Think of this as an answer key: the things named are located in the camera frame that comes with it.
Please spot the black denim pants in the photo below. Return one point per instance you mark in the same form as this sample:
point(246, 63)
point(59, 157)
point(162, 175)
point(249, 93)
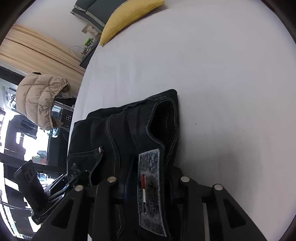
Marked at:
point(137, 144)

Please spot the beige puffer jacket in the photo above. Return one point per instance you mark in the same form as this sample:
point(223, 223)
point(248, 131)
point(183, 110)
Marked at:
point(35, 97)

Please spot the dark grey nightstand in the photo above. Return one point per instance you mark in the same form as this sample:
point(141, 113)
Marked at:
point(86, 59)

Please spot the beige curtain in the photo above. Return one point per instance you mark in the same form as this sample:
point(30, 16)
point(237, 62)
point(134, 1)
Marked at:
point(29, 51)

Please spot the dark grey upholstered headboard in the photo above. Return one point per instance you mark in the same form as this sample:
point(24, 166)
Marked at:
point(96, 12)

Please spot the yellow cushion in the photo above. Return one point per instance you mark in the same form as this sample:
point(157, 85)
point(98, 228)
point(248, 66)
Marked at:
point(125, 15)

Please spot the bed with white sheet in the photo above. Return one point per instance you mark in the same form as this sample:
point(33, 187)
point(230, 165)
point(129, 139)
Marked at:
point(232, 64)

